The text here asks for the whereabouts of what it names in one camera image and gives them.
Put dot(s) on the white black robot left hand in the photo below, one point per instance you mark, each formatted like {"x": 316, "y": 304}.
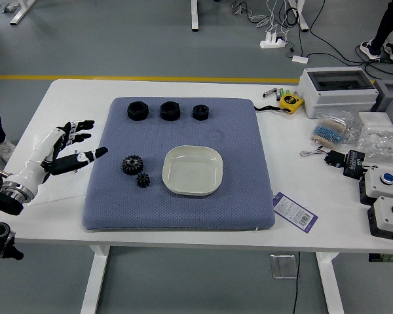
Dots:
{"x": 36, "y": 157}

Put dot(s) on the big black gear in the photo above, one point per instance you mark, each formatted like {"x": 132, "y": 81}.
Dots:
{"x": 132, "y": 165}

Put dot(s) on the small black gear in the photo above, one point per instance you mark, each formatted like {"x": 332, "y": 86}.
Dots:
{"x": 143, "y": 180}

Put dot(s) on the big black hex nut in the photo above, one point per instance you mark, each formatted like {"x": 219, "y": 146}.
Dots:
{"x": 170, "y": 112}
{"x": 137, "y": 112}

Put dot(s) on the small black hex nut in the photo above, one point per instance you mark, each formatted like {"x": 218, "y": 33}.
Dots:
{"x": 200, "y": 112}

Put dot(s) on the blue yellow button box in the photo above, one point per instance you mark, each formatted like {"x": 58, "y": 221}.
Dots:
{"x": 380, "y": 188}

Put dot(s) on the red button box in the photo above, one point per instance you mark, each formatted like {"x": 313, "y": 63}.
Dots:
{"x": 386, "y": 219}

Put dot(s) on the white background table leg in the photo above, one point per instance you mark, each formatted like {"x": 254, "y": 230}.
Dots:
{"x": 302, "y": 16}
{"x": 19, "y": 13}
{"x": 195, "y": 16}

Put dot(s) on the blue-grey cushion mat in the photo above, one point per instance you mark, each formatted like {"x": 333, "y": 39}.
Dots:
{"x": 183, "y": 209}

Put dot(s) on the white square dish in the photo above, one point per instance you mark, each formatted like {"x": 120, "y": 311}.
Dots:
{"x": 192, "y": 170}

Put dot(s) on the silver metal clip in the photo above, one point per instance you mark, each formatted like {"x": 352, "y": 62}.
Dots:
{"x": 269, "y": 93}

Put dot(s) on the green batteries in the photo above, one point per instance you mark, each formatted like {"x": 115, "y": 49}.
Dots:
{"x": 281, "y": 93}

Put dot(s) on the white power strip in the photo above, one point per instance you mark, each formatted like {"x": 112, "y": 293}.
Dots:
{"x": 272, "y": 42}

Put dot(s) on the purple white product tag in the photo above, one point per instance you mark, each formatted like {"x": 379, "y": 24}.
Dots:
{"x": 294, "y": 212}

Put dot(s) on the clear plastic holder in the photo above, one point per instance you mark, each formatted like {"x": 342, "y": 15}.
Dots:
{"x": 283, "y": 266}

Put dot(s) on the white power adapter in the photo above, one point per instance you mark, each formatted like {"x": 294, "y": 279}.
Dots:
{"x": 300, "y": 59}

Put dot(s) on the strip of blue resistors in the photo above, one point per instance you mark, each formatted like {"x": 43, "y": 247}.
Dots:
{"x": 329, "y": 132}

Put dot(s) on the clear plastic parts bag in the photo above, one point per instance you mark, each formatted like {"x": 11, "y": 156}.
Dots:
{"x": 350, "y": 124}

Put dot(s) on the black power module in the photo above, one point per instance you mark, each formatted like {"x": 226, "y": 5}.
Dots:
{"x": 353, "y": 163}

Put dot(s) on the white foam block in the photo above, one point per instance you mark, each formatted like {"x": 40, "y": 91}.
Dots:
{"x": 376, "y": 121}

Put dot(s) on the clear bubble wrap bag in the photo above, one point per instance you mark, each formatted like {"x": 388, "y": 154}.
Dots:
{"x": 383, "y": 144}

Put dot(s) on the black table control panel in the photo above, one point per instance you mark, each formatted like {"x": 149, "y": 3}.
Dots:
{"x": 386, "y": 258}

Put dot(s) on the grey electrical enclosure box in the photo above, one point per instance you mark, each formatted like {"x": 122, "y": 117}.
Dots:
{"x": 337, "y": 95}

